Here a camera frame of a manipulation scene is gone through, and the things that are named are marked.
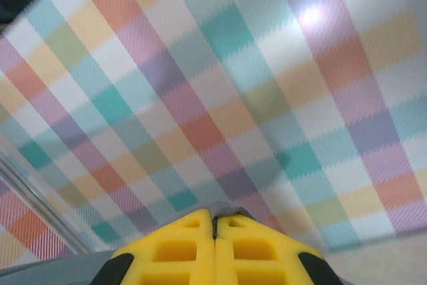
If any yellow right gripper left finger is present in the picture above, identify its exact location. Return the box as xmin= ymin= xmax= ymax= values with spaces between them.
xmin=90 ymin=209 xmax=217 ymax=285

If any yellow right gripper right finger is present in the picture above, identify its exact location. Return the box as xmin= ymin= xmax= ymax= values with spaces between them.
xmin=214 ymin=213 xmax=343 ymax=285

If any grey t-shirt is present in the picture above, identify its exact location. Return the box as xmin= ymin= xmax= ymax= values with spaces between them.
xmin=0 ymin=199 xmax=255 ymax=285

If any left aluminium frame post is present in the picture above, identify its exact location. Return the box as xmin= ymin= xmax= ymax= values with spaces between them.
xmin=0 ymin=143 xmax=91 ymax=256

